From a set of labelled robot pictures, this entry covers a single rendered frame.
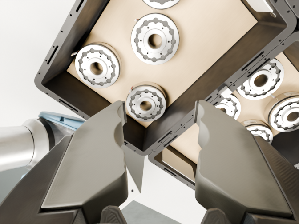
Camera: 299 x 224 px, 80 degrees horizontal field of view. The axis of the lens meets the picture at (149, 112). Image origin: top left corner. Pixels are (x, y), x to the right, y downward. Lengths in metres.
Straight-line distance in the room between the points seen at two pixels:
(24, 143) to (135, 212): 2.17
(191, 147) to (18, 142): 0.44
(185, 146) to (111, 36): 0.37
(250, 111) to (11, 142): 0.55
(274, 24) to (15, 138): 0.52
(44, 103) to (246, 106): 0.66
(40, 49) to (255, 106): 0.65
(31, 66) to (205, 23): 0.54
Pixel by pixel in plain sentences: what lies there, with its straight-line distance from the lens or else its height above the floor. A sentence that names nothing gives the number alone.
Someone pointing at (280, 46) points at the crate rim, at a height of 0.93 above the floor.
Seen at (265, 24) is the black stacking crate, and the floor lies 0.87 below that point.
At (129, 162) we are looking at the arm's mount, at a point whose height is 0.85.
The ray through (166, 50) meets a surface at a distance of 0.41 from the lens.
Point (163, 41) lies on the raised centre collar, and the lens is 0.40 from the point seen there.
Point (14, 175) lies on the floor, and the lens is 2.52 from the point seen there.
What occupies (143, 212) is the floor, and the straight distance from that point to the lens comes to 2.50.
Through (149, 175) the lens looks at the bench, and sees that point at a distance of 0.87.
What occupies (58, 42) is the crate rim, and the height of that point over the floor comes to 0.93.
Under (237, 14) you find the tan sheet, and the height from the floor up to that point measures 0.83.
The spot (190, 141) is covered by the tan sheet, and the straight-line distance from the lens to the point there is 0.57.
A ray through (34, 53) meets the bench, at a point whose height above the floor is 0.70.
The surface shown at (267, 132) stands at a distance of 0.57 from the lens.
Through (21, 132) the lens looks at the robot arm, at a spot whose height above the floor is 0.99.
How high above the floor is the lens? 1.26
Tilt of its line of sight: 60 degrees down
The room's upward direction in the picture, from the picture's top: 175 degrees counter-clockwise
